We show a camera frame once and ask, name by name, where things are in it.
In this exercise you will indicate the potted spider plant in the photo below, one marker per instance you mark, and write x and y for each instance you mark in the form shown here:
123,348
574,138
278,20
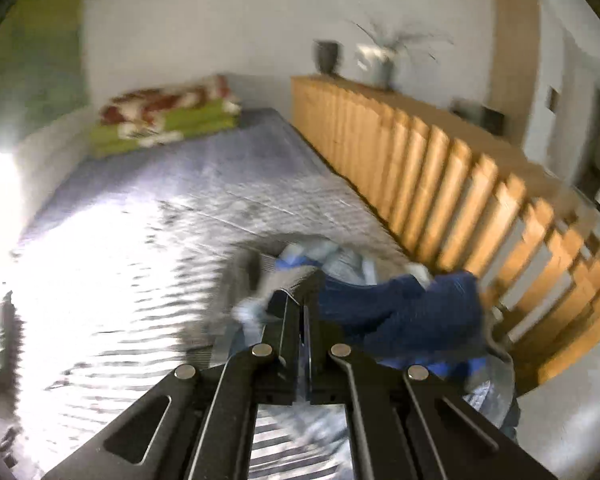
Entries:
378,59

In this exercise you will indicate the dark ceramic vase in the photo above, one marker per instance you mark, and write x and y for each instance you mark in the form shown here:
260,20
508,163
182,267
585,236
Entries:
326,56

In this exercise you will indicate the dark grey pillow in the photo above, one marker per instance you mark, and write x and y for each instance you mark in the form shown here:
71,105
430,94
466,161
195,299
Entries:
10,344

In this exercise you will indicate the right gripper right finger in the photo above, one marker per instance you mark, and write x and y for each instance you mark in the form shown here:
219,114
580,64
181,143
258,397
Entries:
406,428

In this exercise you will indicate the green folded blanket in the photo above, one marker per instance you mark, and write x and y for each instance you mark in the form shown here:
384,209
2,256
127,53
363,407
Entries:
165,127

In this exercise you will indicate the wooden door panel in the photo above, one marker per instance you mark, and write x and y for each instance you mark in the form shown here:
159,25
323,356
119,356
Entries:
515,64

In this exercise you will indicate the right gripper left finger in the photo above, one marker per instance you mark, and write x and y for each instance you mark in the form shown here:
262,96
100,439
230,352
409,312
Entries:
199,424

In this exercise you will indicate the striped blue white bedspread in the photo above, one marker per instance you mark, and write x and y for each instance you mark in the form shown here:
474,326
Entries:
125,268

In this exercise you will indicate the light blue denim jacket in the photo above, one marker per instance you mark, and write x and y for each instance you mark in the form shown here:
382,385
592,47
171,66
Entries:
487,383

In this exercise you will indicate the dark grey knit garment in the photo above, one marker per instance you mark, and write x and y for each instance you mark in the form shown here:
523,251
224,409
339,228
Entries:
247,282

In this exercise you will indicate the blue pinstriped garment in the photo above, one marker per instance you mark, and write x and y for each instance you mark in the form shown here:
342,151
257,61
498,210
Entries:
405,320

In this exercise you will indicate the red floral folded blanket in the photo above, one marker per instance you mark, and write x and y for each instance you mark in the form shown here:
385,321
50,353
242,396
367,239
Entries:
142,106

